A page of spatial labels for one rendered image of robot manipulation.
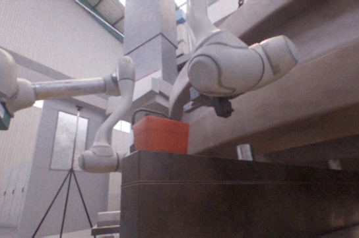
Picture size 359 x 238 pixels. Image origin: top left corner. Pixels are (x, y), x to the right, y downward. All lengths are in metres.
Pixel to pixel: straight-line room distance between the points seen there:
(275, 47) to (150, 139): 0.45
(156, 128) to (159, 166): 0.13
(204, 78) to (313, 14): 1.17
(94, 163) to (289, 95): 0.99
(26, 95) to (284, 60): 1.15
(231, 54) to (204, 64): 0.06
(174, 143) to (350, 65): 0.81
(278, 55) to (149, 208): 0.53
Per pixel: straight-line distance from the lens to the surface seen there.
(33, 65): 3.99
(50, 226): 3.79
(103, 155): 1.02
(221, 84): 0.41
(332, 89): 1.14
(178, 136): 0.77
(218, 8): 8.52
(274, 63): 0.55
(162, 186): 0.68
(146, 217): 0.65
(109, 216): 1.93
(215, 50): 0.41
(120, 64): 1.31
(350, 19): 1.44
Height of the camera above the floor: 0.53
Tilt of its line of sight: 20 degrees up
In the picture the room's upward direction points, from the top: 3 degrees counter-clockwise
